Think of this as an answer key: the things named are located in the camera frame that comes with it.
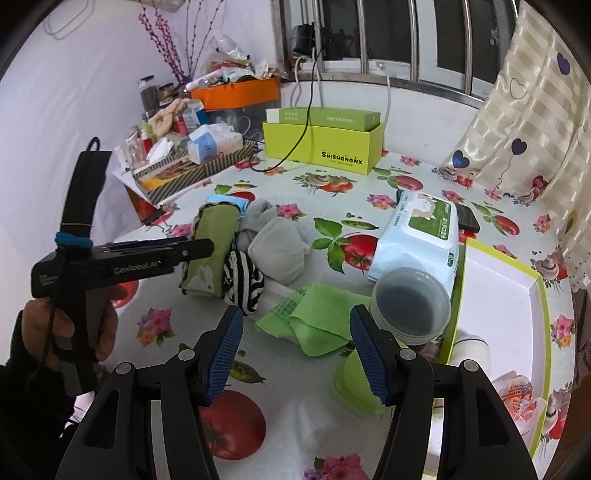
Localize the beige plush headband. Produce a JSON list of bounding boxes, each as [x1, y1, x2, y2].
[[147, 98, 191, 137]]

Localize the black cable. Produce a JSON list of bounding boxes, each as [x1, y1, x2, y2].
[[252, 28, 324, 172]]

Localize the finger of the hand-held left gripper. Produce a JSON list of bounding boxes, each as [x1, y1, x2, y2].
[[100, 236, 216, 277]]

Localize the person's left hand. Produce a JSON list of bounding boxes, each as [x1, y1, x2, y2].
[[21, 295, 120, 365]]

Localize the orange box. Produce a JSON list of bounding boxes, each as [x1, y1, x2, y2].
[[190, 78, 282, 112]]

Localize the lime green printed box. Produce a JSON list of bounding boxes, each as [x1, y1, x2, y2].
[[262, 121, 385, 176]]

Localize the blue white tissue box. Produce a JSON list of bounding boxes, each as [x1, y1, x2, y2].
[[187, 124, 245, 164]]

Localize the metal window grille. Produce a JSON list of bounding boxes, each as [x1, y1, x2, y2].
[[272, 0, 518, 109]]

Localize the wet wipes pack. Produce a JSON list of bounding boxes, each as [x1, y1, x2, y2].
[[367, 189, 460, 284]]

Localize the blue face mask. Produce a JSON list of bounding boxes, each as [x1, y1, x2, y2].
[[205, 194, 256, 217]]

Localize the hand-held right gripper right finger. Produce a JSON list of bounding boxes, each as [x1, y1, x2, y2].
[[349, 305, 539, 480]]

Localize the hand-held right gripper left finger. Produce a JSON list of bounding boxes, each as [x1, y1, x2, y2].
[[68, 305, 245, 480]]

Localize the striped tray box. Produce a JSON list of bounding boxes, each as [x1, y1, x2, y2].
[[131, 141, 259, 204]]

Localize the white cable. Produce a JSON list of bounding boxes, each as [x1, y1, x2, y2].
[[376, 60, 398, 123]]

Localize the black power adapter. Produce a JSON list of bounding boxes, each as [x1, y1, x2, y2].
[[292, 23, 319, 56]]

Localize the purple flower branches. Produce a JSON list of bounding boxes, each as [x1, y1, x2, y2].
[[139, 0, 208, 84]]

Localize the light grey sock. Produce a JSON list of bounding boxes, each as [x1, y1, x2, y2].
[[248, 217, 311, 284]]

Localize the person's left forearm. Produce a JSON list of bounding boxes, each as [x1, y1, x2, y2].
[[0, 311, 81, 480]]

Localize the red white candy packet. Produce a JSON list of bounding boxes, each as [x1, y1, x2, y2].
[[492, 371, 548, 435]]

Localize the white box with green rim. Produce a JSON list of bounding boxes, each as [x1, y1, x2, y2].
[[436, 237, 552, 462]]

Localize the green rabbit print towel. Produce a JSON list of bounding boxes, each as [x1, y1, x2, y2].
[[179, 203, 241, 292]]

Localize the pile of packets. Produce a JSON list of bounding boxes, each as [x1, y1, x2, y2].
[[203, 32, 278, 86]]

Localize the heart print curtain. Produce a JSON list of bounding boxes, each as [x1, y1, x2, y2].
[[438, 0, 591, 296]]

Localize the fruit print tablecloth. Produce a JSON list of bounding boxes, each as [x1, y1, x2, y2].
[[113, 150, 578, 480]]

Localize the green microfibre cloth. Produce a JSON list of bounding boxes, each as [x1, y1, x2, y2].
[[254, 282, 372, 357]]

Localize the long green carton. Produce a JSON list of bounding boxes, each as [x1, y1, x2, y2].
[[267, 106, 382, 132]]

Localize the white rolled sock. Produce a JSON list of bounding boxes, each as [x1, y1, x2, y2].
[[450, 330, 492, 374]]

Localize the black phone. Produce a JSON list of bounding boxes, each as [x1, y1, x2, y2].
[[455, 203, 481, 232]]

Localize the black white striped sock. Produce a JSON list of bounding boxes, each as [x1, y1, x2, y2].
[[223, 249, 265, 316]]

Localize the jar with dark contents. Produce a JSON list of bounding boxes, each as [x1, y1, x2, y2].
[[137, 76, 160, 114]]

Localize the clear round plastic container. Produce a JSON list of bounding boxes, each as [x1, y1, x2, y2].
[[369, 267, 452, 346]]

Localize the light green plastic lid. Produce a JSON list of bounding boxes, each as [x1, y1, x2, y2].
[[332, 351, 393, 416]]

